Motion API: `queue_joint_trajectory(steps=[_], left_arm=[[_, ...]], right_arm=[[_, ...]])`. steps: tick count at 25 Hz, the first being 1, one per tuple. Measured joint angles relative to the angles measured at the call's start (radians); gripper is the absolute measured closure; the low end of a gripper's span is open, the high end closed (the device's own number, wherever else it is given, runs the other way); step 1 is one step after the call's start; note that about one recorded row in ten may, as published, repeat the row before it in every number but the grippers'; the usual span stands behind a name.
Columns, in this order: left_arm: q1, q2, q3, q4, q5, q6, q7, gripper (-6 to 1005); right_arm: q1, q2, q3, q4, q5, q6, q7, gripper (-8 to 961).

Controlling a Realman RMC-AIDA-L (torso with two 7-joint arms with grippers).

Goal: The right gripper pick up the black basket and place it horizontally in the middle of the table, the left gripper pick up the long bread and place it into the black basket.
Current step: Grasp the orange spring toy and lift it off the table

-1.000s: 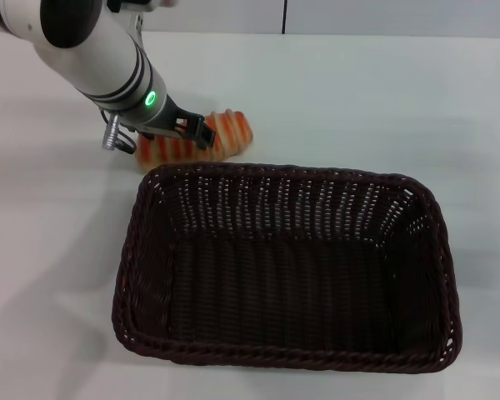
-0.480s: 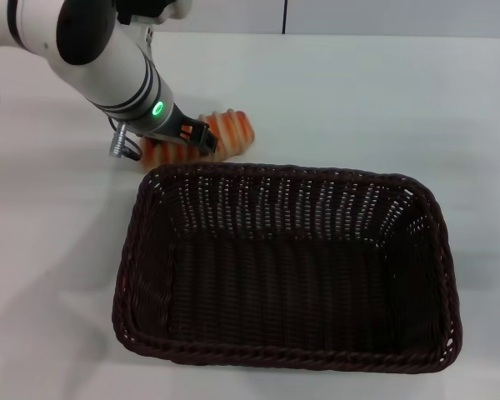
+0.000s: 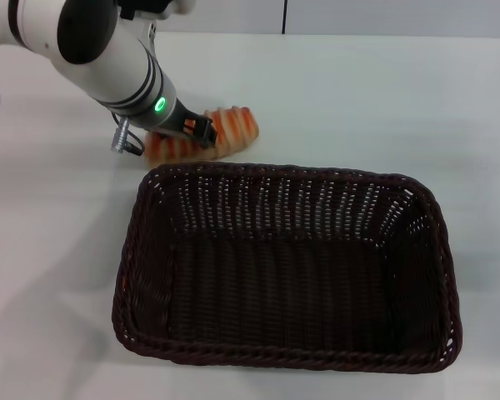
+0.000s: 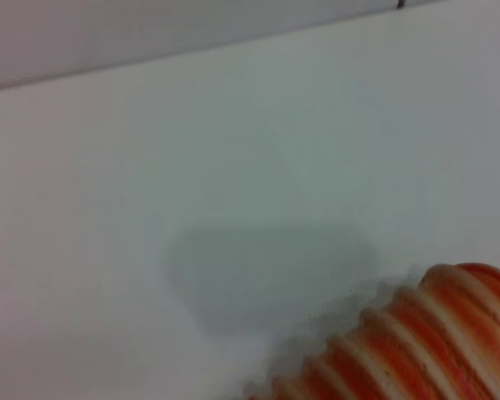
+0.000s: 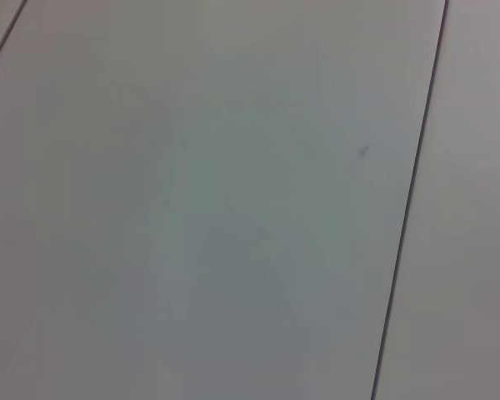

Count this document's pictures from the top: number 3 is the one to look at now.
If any dark brown woven wicker basket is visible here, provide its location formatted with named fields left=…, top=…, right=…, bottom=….
left=111, top=162, right=463, bottom=374

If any orange striped bread loaf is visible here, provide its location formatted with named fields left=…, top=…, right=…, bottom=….
left=143, top=106, right=260, bottom=163

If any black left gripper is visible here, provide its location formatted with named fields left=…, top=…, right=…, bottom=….
left=166, top=99, right=219, bottom=149

